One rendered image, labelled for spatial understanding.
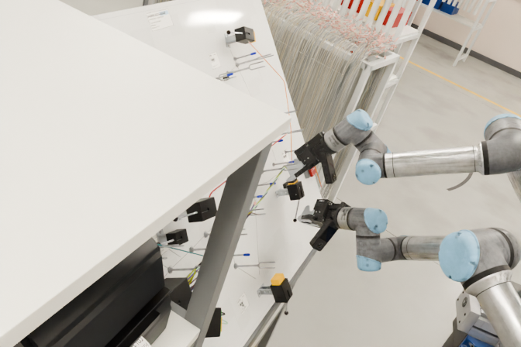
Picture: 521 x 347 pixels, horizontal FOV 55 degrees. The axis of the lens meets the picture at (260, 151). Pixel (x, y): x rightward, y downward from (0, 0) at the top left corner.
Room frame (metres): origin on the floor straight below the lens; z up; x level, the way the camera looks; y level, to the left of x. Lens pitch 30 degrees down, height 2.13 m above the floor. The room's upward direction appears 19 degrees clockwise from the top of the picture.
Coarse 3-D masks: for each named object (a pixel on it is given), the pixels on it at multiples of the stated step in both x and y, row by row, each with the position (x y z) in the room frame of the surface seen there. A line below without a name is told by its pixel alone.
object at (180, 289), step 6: (168, 282) 0.81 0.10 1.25; (174, 282) 0.80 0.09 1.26; (180, 282) 0.80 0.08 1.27; (186, 282) 0.81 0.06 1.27; (168, 288) 0.78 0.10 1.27; (174, 288) 0.78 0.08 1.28; (180, 288) 0.79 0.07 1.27; (186, 288) 0.80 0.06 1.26; (174, 294) 0.77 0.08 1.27; (180, 294) 0.78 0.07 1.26; (186, 294) 0.79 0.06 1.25; (174, 300) 0.76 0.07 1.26; (180, 300) 0.77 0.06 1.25; (186, 300) 0.79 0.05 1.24; (186, 306) 0.78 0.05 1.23
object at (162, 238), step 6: (162, 228) 0.98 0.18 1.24; (162, 234) 0.97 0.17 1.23; (168, 234) 0.94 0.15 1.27; (174, 234) 0.93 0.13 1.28; (180, 234) 0.95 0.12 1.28; (186, 234) 0.96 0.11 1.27; (162, 240) 0.95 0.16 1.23; (168, 240) 0.93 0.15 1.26; (174, 240) 0.93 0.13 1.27; (180, 240) 0.94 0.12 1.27; (186, 240) 0.95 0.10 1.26
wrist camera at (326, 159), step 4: (324, 152) 1.48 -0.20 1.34; (320, 156) 1.47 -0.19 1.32; (324, 156) 1.47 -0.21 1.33; (328, 156) 1.48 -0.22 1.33; (324, 160) 1.47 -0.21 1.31; (328, 160) 1.47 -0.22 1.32; (332, 160) 1.49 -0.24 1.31; (324, 164) 1.46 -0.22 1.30; (328, 164) 1.46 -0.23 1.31; (332, 164) 1.49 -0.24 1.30; (324, 168) 1.46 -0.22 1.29; (328, 168) 1.46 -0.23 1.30; (332, 168) 1.48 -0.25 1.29; (324, 172) 1.46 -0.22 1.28; (328, 172) 1.45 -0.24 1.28; (332, 172) 1.47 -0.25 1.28; (324, 176) 1.46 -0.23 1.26; (328, 176) 1.45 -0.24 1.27; (332, 176) 1.46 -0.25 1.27; (328, 180) 1.45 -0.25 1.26; (332, 180) 1.45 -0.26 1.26
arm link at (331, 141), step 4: (332, 128) 1.50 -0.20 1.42; (328, 132) 1.49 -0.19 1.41; (332, 132) 1.48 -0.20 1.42; (324, 136) 1.49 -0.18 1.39; (328, 136) 1.47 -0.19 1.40; (332, 136) 1.47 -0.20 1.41; (324, 140) 1.48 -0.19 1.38; (328, 140) 1.47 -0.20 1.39; (332, 140) 1.46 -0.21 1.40; (336, 140) 1.46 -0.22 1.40; (328, 144) 1.46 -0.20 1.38; (332, 144) 1.46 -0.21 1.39; (336, 144) 1.46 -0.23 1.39; (340, 144) 1.46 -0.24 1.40; (332, 148) 1.46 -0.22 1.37; (336, 148) 1.46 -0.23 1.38; (340, 148) 1.47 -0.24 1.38
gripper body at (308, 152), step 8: (320, 136) 1.49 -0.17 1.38; (304, 144) 1.49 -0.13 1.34; (312, 144) 1.50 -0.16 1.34; (320, 144) 1.49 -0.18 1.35; (296, 152) 1.49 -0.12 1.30; (304, 152) 1.48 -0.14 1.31; (312, 152) 1.49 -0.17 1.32; (320, 152) 1.48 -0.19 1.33; (328, 152) 1.46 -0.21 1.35; (304, 160) 1.48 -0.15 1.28; (312, 160) 1.47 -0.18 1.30; (320, 160) 1.48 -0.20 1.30
